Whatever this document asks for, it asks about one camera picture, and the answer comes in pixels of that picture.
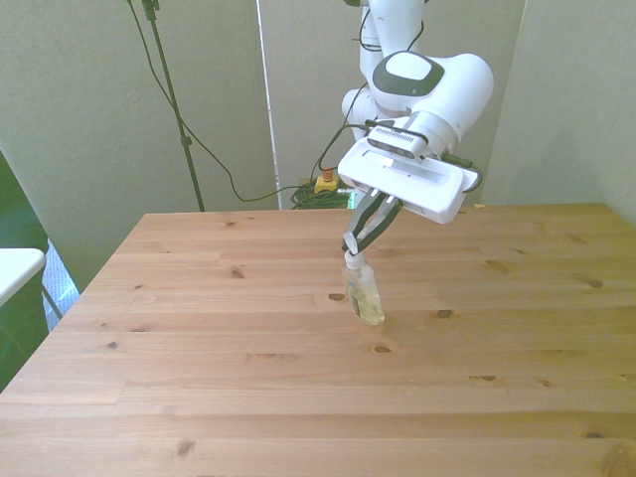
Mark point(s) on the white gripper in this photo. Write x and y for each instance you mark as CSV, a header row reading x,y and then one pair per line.
x,y
422,186

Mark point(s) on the clear hand sanitizer bottle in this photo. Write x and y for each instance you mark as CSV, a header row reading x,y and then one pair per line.
x,y
366,293

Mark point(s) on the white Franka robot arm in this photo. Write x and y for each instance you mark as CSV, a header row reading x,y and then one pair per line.
x,y
459,94

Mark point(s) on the yellow emergency stop button box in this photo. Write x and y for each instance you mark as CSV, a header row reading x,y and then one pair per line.
x,y
325,184

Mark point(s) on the white side table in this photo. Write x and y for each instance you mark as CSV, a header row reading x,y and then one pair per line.
x,y
17,270

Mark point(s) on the dark green cloth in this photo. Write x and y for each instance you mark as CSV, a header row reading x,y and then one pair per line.
x,y
17,328

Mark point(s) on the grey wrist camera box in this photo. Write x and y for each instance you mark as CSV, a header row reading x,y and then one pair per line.
x,y
397,140

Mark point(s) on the white vertical wall strip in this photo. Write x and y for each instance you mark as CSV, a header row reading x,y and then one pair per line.
x,y
270,124

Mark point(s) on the black camera stand pole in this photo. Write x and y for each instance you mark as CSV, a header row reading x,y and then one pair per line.
x,y
176,114

